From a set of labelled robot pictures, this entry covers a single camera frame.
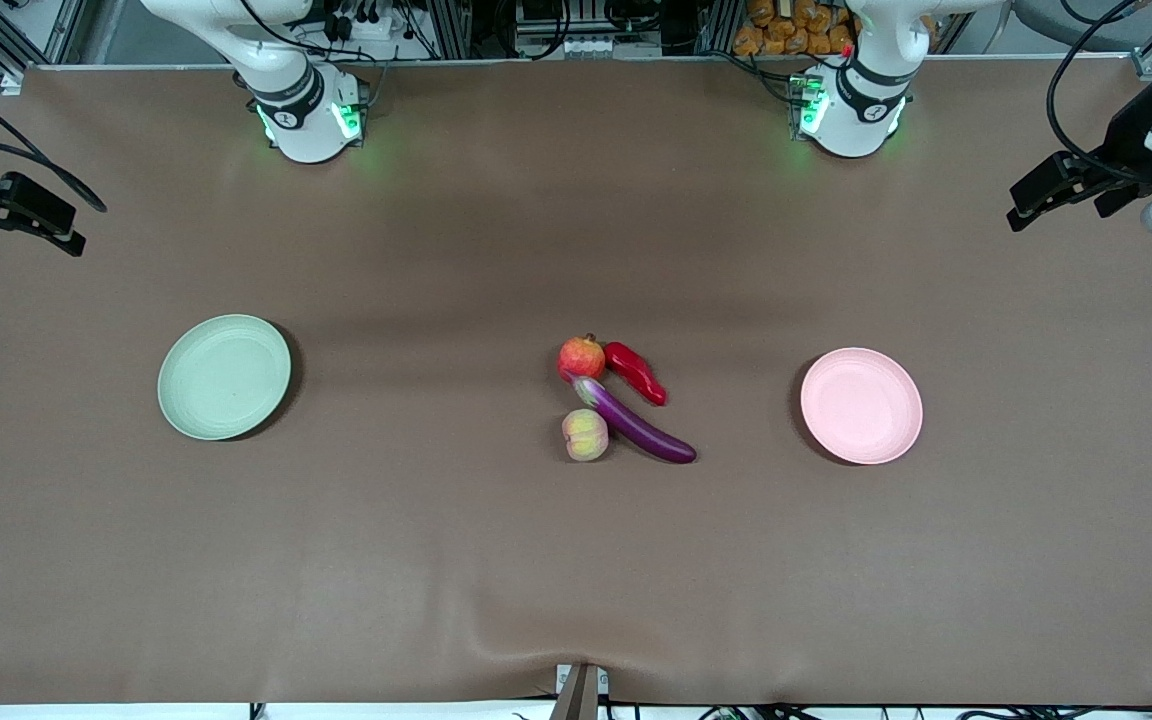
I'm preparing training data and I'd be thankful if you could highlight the light green round plate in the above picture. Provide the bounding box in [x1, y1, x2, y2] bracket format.
[158, 315, 292, 441]

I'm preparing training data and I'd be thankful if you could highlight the yellow pink peach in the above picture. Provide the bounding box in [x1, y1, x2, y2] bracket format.
[562, 408, 609, 463]

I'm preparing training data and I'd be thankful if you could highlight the white power strip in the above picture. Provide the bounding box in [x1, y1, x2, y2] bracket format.
[321, 0, 409, 43]

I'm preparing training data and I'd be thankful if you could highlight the metal table edge clamp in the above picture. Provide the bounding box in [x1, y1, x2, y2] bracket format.
[556, 663, 609, 720]

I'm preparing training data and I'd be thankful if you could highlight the bag of orange items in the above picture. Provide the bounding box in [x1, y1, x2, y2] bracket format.
[733, 0, 857, 57]

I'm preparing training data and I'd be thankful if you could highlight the pink round plate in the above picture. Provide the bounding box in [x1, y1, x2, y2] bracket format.
[801, 348, 924, 466]

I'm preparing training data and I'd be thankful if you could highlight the table cover cloth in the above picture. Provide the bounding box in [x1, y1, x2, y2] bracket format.
[0, 55, 1152, 706]

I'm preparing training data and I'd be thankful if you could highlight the red pomegranate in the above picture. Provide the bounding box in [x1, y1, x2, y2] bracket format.
[558, 334, 607, 386]

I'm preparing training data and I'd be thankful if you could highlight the grey round seat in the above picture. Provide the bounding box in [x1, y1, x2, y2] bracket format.
[1011, 0, 1152, 53]

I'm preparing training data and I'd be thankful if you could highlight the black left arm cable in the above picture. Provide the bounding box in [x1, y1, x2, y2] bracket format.
[1048, 0, 1152, 186]

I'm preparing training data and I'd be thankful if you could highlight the purple eggplant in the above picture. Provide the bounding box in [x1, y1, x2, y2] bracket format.
[572, 375, 698, 465]

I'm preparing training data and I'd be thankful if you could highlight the red chili pepper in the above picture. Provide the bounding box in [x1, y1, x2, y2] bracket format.
[603, 342, 669, 407]

